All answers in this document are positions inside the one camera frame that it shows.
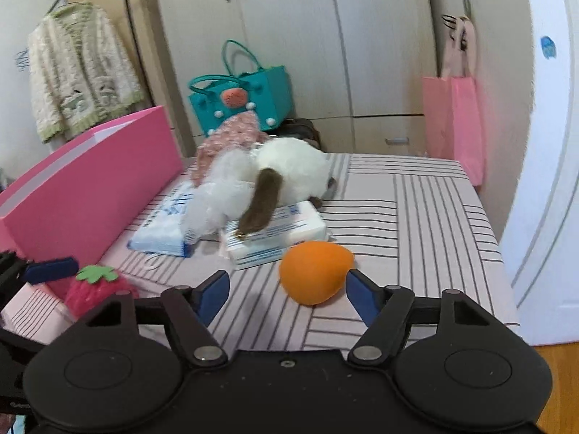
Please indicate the pink paper bag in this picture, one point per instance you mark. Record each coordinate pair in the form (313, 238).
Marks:
(452, 122)

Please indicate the pink striped bedsheet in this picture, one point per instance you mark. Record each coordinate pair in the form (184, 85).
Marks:
(407, 235)

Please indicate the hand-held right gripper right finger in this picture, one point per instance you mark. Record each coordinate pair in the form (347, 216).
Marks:
(361, 296)

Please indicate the white blue-striped tissue pack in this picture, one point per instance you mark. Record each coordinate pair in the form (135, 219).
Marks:
(282, 235)

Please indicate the cream knit cardigan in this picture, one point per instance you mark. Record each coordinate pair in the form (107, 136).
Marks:
(81, 77)

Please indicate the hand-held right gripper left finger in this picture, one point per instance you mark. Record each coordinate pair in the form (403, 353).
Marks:
(213, 297)

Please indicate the pink storage box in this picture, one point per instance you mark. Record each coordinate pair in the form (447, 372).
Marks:
(90, 190)

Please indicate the pink floral cloth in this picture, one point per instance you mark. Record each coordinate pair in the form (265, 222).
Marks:
(235, 133)

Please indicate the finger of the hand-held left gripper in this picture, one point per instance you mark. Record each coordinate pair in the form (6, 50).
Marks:
(49, 269)

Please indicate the black suitcase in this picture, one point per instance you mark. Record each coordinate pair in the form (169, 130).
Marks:
(304, 129)

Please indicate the orange plush ball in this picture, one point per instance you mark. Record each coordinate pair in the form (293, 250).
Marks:
(312, 271)

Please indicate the light blue wet wipes pack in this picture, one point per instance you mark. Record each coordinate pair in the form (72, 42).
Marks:
(158, 230)

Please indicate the teal felt tote bag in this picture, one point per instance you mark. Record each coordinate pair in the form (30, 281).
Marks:
(271, 95)

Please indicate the white door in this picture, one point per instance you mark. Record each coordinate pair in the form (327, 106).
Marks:
(552, 190)

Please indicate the white plush cat brown tail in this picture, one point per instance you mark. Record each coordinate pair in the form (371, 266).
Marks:
(294, 167)

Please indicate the beige wardrobe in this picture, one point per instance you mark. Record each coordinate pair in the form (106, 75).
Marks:
(362, 54)

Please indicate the red strawberry plush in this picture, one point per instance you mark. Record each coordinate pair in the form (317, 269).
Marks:
(99, 294)

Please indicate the blue door sticker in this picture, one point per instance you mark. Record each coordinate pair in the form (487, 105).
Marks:
(548, 48)

